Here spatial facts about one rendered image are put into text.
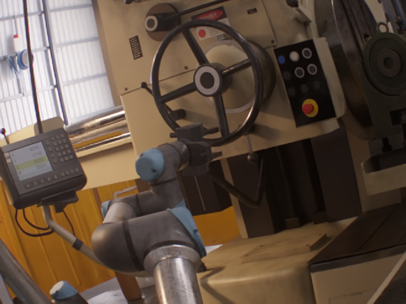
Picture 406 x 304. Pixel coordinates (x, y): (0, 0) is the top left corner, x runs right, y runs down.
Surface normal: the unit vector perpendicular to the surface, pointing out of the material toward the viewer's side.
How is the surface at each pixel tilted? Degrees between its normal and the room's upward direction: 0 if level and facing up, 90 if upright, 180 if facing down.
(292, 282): 90
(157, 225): 38
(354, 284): 90
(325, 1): 51
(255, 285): 90
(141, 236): 66
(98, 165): 90
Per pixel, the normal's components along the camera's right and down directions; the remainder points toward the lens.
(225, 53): -0.49, -0.32
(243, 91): -0.11, 0.45
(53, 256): 0.79, -0.20
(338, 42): -0.58, 0.10
